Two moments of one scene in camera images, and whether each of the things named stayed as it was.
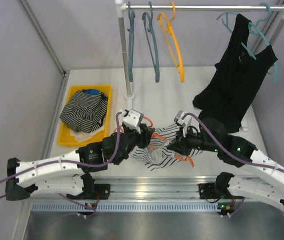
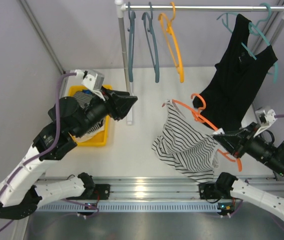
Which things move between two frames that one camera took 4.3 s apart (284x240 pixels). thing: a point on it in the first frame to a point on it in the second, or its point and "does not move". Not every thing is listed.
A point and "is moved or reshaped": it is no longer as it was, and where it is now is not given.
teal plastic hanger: x=254 y=29 does not move
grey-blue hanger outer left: x=130 y=29 does not move
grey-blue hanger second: x=157 y=64 does not move
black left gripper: x=145 y=136 to x=110 y=105
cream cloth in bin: x=82 y=137 does not move
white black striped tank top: x=159 y=155 to x=186 y=147
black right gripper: x=183 y=148 to x=234 y=141
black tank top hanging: x=239 y=80 does not move
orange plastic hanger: x=155 y=136 is moved or reshaped
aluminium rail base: x=155 y=188 does not move
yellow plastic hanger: x=173 y=37 does not move
